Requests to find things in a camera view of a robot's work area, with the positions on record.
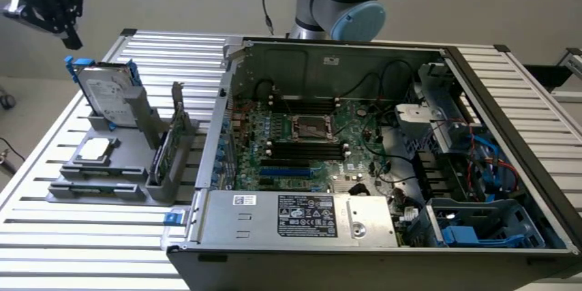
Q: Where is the green RAM stick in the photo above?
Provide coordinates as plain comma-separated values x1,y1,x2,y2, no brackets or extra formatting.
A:
66,185,120,194

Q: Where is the green graphics card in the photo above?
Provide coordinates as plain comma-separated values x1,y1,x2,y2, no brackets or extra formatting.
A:
152,81,188,185

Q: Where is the black chair caster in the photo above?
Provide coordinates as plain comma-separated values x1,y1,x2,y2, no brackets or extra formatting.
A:
0,83,17,110

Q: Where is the red power wire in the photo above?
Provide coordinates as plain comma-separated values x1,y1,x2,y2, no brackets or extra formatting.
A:
469,126,520,192

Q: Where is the open black PC case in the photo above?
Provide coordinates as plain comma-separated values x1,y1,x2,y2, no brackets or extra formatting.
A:
164,35,582,291

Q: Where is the silver power supply unit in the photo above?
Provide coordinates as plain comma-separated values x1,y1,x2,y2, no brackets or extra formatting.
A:
192,189,399,249

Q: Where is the aluminium frame beside table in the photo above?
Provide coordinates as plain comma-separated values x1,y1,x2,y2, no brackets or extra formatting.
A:
521,46,582,103

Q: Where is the blue disk bay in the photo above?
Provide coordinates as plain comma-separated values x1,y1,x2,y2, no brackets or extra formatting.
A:
425,197,551,249

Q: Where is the blue expansion slot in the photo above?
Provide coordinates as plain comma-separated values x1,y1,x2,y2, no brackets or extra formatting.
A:
258,167,317,177

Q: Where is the silver CPU chip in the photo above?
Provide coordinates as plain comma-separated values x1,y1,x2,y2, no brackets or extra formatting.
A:
74,138,120,163

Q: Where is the black cable at table edge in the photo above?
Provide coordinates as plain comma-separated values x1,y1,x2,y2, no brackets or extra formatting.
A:
0,137,26,173

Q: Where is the blue SATA wire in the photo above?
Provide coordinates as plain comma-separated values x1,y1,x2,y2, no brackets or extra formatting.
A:
467,133,511,200

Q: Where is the hard disk in blue carrier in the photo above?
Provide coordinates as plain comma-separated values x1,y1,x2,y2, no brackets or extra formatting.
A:
63,55,142,129

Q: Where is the CPU socket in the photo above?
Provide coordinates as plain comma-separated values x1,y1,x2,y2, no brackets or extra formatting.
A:
286,114,336,142

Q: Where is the black RAM slot bank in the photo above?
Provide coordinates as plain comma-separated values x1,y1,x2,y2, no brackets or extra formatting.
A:
269,95,340,113
266,140,350,159

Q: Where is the grey parts rack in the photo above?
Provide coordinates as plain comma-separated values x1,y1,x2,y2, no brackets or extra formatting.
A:
46,82,201,207

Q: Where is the grey metal drive cage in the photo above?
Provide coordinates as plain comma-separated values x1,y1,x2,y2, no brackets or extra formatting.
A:
393,62,483,155

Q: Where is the green motherboard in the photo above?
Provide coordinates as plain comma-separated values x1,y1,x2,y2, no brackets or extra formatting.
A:
225,98,427,247

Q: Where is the black internal wire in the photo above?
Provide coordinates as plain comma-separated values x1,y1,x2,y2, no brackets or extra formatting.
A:
337,60,415,102

